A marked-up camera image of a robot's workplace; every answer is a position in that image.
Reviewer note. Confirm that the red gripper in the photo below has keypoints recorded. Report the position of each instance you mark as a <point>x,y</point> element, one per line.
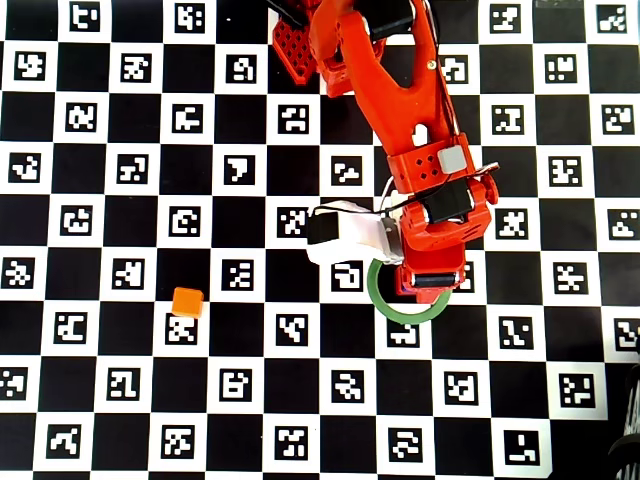
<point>433,279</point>

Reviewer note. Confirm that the black white marker checkerboard mat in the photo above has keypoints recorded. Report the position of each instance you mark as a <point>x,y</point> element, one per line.
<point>150,225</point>

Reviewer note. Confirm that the orange cube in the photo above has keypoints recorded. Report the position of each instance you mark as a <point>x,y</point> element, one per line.
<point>187,301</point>

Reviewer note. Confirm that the red robot base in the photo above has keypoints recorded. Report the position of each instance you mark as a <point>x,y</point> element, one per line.
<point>292,50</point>

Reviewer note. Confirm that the white mounted wrist camera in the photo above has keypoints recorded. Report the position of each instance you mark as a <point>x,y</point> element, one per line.
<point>355,232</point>

